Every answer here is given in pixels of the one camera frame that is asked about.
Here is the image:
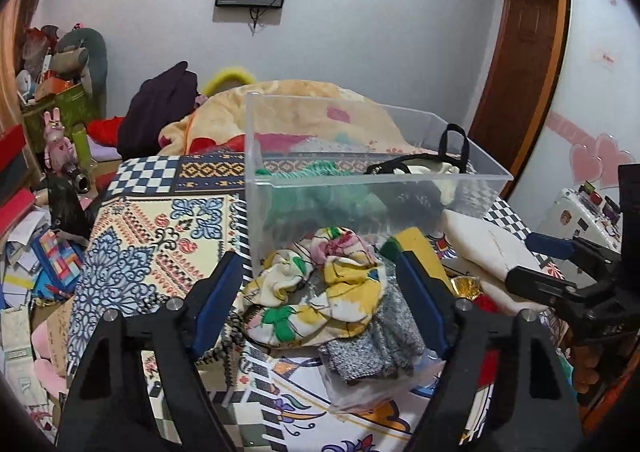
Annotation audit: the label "wooden door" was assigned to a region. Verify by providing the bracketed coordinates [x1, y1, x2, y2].
[470, 0, 567, 179]

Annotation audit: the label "yellow green sponge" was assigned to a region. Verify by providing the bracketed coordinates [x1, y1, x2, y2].
[380, 227, 454, 293]

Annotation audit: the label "green gift box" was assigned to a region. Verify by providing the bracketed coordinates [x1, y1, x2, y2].
[23, 84, 102, 153]

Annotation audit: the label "green knitted cloth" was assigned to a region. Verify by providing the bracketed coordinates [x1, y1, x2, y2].
[256, 160, 388, 230]

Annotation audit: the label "clear plastic storage box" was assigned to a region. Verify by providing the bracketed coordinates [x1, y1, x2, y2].
[244, 105, 512, 271]

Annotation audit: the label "white tote bag black handles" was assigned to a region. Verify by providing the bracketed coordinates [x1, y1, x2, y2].
[364, 123, 470, 213]

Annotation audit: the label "grey plush toy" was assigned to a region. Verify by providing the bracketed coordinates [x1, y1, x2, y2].
[50, 28, 108, 97]

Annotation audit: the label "yellow fluffy ring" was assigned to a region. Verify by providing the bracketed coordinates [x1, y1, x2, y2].
[202, 66, 257, 97]

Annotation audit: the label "red velvet pouch gold trim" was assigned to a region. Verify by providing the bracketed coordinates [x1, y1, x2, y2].
[449, 273, 504, 388]

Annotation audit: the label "dark purple clothing pile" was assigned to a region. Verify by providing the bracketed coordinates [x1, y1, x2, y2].
[117, 61, 198, 161]

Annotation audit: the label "red box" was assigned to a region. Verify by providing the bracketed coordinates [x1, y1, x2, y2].
[0, 125, 26, 171]

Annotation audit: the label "beige floral blanket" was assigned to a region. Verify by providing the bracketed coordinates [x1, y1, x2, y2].
[158, 80, 419, 155]

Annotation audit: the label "pink bunny plush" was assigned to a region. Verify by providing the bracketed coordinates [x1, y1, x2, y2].
[43, 107, 77, 174]

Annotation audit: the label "white drawstring bag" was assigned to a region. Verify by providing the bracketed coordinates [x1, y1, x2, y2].
[440, 209, 547, 316]

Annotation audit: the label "wardrobe door pink hearts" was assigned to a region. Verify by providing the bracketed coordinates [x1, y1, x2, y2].
[509, 0, 639, 229]

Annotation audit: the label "white sticker covered device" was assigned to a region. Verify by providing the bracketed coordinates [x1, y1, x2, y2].
[534, 181, 624, 288]

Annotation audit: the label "floral patterned cloth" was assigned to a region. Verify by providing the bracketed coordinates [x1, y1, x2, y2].
[233, 226, 388, 349]

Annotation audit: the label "grey knit cloth in bag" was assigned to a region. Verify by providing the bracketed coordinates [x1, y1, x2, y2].
[319, 282, 445, 414]

